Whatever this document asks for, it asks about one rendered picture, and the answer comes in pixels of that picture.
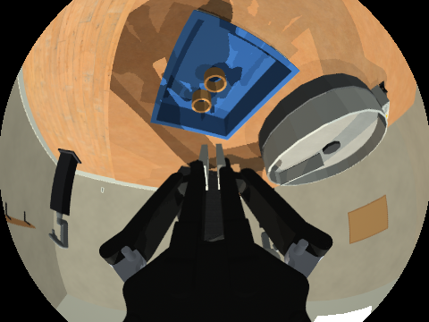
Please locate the bronze bushing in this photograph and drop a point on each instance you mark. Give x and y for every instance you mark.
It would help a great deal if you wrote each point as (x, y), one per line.
(201, 107)
(214, 86)

